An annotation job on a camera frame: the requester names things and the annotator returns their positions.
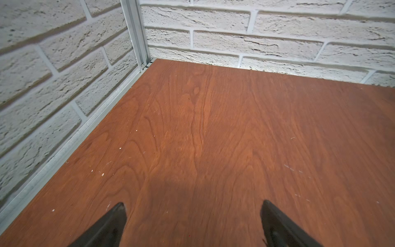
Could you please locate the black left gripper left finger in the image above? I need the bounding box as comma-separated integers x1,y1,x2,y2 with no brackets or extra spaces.
69,202,127,247

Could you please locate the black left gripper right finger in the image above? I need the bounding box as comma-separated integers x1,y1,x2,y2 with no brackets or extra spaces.
260,200,321,247

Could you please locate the aluminium left floor rail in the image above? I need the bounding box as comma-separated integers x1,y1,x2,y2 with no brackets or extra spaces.
1,68,147,233

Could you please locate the aluminium corner post left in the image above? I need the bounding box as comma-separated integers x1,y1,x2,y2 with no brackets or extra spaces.
120,0,151,72

